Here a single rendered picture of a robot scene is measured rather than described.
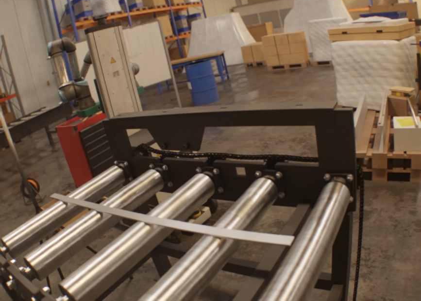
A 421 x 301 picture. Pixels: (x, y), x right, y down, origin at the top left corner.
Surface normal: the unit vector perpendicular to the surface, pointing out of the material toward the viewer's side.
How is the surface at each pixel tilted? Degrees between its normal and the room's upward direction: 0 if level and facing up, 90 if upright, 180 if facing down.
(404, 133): 90
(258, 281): 0
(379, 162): 90
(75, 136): 90
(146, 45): 90
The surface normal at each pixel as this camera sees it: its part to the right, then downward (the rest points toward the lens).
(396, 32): -0.79, 0.37
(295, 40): -0.45, 0.40
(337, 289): -0.22, -0.92
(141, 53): 0.52, 0.18
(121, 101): 0.77, 0.05
